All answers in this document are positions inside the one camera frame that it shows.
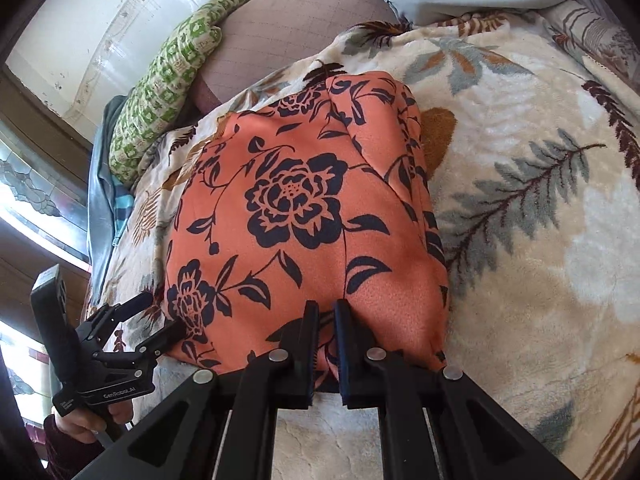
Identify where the green white patterned pillow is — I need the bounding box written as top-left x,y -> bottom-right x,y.
108,0 -> 250,186

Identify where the left hand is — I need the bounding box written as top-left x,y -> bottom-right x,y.
52,400 -> 134,444

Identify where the orange floral blouse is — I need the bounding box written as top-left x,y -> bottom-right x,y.
163,72 -> 449,376

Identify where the blue cloth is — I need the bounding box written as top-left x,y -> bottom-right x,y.
87,96 -> 132,274

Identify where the stained glass door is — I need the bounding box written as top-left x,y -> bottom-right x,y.
1,66 -> 90,456

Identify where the striped floral pillow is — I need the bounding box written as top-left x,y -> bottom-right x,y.
541,0 -> 639,93

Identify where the pink mattress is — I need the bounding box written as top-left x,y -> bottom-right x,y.
189,0 -> 395,115

